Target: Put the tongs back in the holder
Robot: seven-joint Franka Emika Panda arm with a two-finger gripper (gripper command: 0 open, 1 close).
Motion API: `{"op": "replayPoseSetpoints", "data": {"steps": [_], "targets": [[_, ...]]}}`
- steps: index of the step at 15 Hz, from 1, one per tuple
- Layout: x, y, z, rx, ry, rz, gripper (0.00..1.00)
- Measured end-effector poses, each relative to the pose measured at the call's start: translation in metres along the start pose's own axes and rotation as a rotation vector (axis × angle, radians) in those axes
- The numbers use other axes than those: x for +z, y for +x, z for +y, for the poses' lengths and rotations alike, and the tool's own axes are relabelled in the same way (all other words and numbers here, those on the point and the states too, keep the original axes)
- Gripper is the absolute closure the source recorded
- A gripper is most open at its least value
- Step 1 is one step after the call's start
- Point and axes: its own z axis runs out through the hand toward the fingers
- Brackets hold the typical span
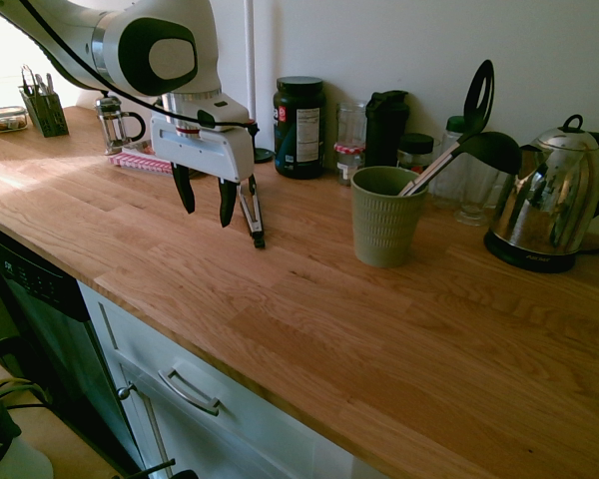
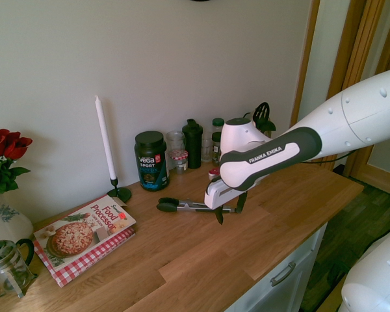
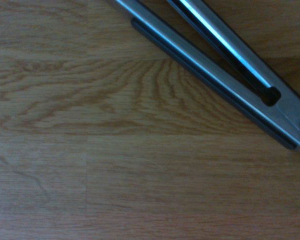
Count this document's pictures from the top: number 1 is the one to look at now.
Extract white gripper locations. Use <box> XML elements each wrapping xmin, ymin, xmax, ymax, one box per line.
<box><xmin>150</xmin><ymin>113</ymin><xmax>256</xmax><ymax>229</ymax></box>

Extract steel tongs with black tips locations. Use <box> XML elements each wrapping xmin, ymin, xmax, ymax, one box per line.
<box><xmin>237</xmin><ymin>174</ymin><xmax>268</xmax><ymax>249</ymax></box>

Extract white robot base section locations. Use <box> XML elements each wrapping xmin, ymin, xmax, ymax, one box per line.
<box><xmin>0</xmin><ymin>379</ymin><xmax>56</xmax><ymax>479</ymax></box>

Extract black candle holder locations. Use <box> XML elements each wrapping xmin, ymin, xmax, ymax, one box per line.
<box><xmin>248</xmin><ymin>123</ymin><xmax>277</xmax><ymax>164</ymax></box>

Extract green ribbed utensil holder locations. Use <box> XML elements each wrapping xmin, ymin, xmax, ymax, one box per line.
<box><xmin>350</xmin><ymin>166</ymin><xmax>429</xmax><ymax>268</ymax></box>

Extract red checked cookbook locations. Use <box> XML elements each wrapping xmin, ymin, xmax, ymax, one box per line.
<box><xmin>108</xmin><ymin>151</ymin><xmax>201</xmax><ymax>180</ymax></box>

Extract black protein powder tub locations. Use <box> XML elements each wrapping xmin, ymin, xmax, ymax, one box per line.
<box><xmin>272</xmin><ymin>75</ymin><xmax>327</xmax><ymax>181</ymax></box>

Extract glass French press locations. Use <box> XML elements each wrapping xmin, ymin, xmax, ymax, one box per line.
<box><xmin>94</xmin><ymin>92</ymin><xmax>148</xmax><ymax>157</ymax></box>

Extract glass jar red checked lid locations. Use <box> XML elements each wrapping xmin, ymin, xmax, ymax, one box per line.
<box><xmin>333</xmin><ymin>142</ymin><xmax>367</xmax><ymax>188</ymax></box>

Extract tall white candle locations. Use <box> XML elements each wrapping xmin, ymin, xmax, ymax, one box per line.
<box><xmin>244</xmin><ymin>0</ymin><xmax>258</xmax><ymax>124</ymax></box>

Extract empty clear glass jar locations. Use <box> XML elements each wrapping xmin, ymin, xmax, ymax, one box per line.
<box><xmin>335</xmin><ymin>101</ymin><xmax>368</xmax><ymax>149</ymax></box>

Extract green cutlery caddy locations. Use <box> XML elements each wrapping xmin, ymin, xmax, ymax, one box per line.
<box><xmin>18</xmin><ymin>85</ymin><xmax>71</xmax><ymax>139</ymax></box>

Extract black shaker bottle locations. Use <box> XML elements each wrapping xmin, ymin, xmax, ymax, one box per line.
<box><xmin>364</xmin><ymin>89</ymin><xmax>411</xmax><ymax>169</ymax></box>

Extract black dishwasher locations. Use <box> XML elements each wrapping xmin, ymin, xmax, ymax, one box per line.
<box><xmin>0</xmin><ymin>218</ymin><xmax>147</xmax><ymax>476</ymax></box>

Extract glass food container with lid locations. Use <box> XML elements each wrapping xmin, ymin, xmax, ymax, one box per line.
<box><xmin>0</xmin><ymin>105</ymin><xmax>30</xmax><ymax>135</ymax></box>

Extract white kitchen cabinet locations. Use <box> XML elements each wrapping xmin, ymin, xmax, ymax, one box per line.
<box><xmin>76</xmin><ymin>280</ymin><xmax>390</xmax><ymax>479</ymax></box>

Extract clear bottle with green lid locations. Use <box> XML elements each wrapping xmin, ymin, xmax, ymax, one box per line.
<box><xmin>428</xmin><ymin>115</ymin><xmax>481</xmax><ymax>209</ymax></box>

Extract footed clear drinking glass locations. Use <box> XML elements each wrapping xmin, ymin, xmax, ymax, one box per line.
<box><xmin>452</xmin><ymin>167</ymin><xmax>510</xmax><ymax>228</ymax></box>

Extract black stand rod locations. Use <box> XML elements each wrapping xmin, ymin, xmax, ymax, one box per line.
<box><xmin>123</xmin><ymin>458</ymin><xmax>200</xmax><ymax>479</ymax></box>

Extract black slotted spatula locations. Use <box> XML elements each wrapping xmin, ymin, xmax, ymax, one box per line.
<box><xmin>397</xmin><ymin>59</ymin><xmax>496</xmax><ymax>198</ymax></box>

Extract black kettle base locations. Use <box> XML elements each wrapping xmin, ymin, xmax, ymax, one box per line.
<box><xmin>482</xmin><ymin>228</ymin><xmax>579</xmax><ymax>274</ymax></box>

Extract stainless steel electric kettle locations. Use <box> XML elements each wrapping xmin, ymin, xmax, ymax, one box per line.
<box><xmin>487</xmin><ymin>113</ymin><xmax>599</xmax><ymax>256</ymax></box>

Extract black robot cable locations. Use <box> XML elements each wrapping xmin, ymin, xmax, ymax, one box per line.
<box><xmin>18</xmin><ymin>0</ymin><xmax>257</xmax><ymax>129</ymax></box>

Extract silver drawer handle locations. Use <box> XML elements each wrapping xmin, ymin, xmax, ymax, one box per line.
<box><xmin>157</xmin><ymin>367</ymin><xmax>223</xmax><ymax>417</ymax></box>

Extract yellow cables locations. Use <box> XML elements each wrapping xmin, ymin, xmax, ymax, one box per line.
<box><xmin>0</xmin><ymin>377</ymin><xmax>52</xmax><ymax>408</ymax></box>

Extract black ladle with steel handle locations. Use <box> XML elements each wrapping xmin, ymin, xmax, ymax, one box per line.
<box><xmin>397</xmin><ymin>130</ymin><xmax>524</xmax><ymax>198</ymax></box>

